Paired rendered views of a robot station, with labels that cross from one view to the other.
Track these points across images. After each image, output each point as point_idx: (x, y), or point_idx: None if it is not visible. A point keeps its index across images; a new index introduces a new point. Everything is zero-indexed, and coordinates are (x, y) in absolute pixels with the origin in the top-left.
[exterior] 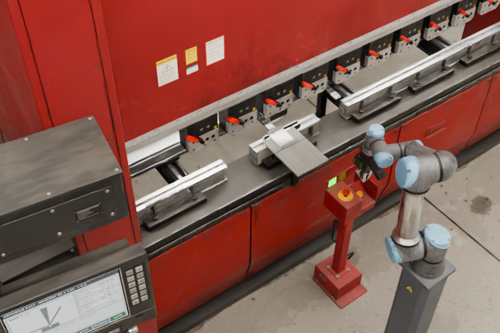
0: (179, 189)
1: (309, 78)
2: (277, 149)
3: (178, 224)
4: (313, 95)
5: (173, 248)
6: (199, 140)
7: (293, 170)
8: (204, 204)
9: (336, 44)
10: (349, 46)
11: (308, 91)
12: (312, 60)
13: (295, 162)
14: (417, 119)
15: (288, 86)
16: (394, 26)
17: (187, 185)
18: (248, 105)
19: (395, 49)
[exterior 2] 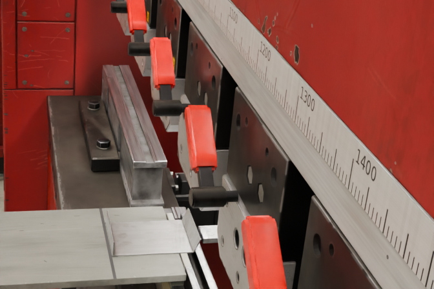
0: (119, 106)
1: (194, 74)
2: (113, 217)
3: (65, 135)
4: (188, 182)
5: (51, 172)
6: None
7: (5, 213)
8: (88, 168)
9: None
10: (261, 75)
11: (185, 136)
12: None
13: (31, 226)
14: None
15: (174, 30)
16: (425, 284)
17: (122, 113)
18: None
19: None
